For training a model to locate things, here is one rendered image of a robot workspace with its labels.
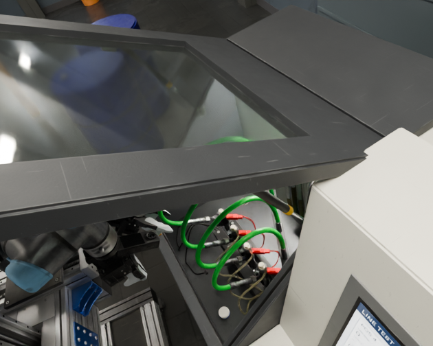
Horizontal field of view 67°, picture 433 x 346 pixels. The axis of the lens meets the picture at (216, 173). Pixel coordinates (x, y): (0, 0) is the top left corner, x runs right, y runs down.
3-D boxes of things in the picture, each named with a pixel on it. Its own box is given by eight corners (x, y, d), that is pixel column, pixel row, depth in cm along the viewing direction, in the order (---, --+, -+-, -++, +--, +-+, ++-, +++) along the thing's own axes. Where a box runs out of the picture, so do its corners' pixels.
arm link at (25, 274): (15, 272, 69) (56, 233, 74) (41, 301, 63) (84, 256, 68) (-13, 255, 63) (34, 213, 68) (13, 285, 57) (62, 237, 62)
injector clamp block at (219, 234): (221, 250, 137) (212, 232, 125) (241, 237, 138) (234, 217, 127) (269, 322, 114) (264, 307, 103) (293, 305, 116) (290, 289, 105)
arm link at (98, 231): (36, 215, 65) (69, 185, 68) (68, 242, 73) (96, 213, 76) (57, 233, 61) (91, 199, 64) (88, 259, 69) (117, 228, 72)
